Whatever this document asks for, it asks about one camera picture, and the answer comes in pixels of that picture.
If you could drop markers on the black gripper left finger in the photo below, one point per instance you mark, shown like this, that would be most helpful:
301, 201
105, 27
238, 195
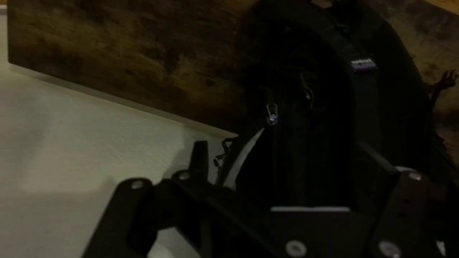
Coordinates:
158, 215

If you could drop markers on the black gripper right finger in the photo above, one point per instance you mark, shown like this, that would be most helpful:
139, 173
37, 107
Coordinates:
410, 215

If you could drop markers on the black backpack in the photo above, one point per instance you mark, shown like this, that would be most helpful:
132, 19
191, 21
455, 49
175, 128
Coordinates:
334, 119

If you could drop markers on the dark wooden table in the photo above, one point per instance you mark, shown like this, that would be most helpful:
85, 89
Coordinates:
119, 47

